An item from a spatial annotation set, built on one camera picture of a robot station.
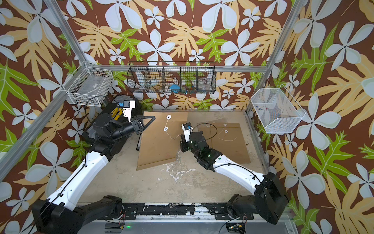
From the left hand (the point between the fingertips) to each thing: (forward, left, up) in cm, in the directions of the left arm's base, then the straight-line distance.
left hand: (154, 117), depth 64 cm
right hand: (+3, -11, -18) cm, 21 cm away
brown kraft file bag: (-7, -2, -9) cm, 12 cm away
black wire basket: (+43, -8, -8) cm, 45 cm away
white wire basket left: (+30, +44, -5) cm, 53 cm away
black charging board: (+7, +19, -38) cm, 43 cm away
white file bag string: (0, -4, -9) cm, 9 cm away
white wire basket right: (+18, -68, -13) cm, 71 cm away
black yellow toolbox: (+26, +36, -21) cm, 49 cm away
